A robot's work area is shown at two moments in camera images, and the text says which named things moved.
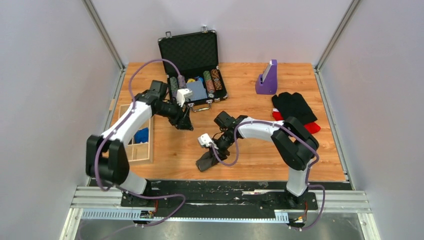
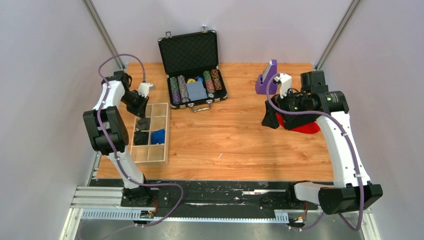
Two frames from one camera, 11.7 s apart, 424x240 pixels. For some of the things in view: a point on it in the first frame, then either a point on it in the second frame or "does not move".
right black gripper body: (223, 144) → (290, 102)
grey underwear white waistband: (206, 160) → (143, 124)
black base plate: (230, 196) does not move
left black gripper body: (175, 119) → (135, 102)
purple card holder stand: (266, 83) does not move
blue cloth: (141, 136) → (158, 137)
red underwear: (313, 127) does not move
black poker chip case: (195, 55) does not move
